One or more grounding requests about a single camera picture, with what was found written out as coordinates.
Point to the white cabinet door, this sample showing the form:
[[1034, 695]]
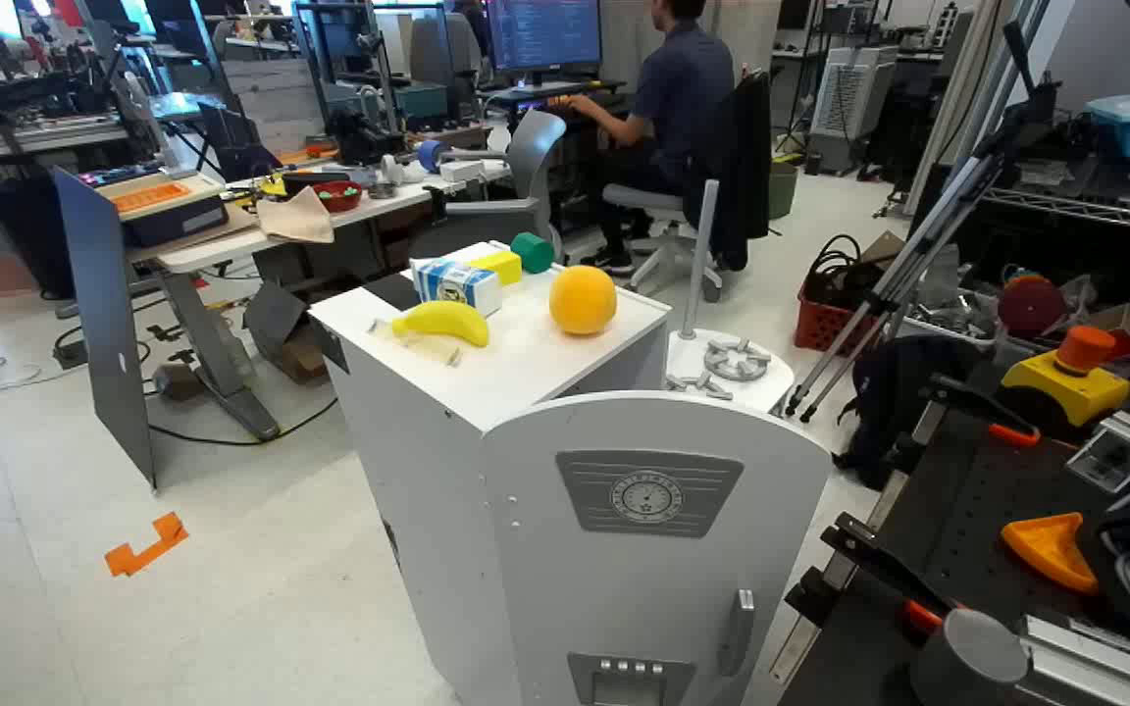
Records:
[[643, 543]]

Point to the white toy cabinet body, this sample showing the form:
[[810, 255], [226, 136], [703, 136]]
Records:
[[419, 414]]

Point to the orange toy fruit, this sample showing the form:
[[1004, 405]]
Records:
[[583, 298]]

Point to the yellow toy block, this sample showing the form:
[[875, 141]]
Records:
[[498, 263]]

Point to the yellow toy banana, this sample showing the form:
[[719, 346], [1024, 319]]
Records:
[[444, 319]]

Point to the white round stand base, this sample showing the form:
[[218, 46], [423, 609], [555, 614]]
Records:
[[712, 363]]

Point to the white blue milk carton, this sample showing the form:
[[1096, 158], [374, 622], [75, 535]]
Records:
[[444, 280]]

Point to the grey office chair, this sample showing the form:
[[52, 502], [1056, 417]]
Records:
[[724, 201]]

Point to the seated person in dark shirt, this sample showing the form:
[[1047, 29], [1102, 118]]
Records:
[[681, 89]]

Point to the red shopping basket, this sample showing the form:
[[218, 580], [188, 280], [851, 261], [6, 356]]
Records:
[[827, 293]]

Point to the red bowl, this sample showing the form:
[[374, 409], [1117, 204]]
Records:
[[340, 193]]

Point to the computer monitor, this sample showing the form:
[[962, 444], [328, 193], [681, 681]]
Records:
[[541, 31]]

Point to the grey work desk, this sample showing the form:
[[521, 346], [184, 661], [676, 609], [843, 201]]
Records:
[[278, 224]]

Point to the orange topped black box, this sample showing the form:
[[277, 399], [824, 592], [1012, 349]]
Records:
[[162, 209]]

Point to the dark red ball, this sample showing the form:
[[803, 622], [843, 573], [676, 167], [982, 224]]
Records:
[[1029, 303]]

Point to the dark grey standing panel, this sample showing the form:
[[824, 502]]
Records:
[[98, 276]]

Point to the yellow emergency stop button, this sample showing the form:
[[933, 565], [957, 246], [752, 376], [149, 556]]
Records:
[[1072, 376]]

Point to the orange triangular plastic piece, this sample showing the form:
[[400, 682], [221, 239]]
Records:
[[1047, 548]]

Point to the orange plastic bracket on floor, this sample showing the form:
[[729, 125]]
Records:
[[130, 558]]

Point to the grey cylindrical camera mount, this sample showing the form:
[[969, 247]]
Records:
[[967, 661]]

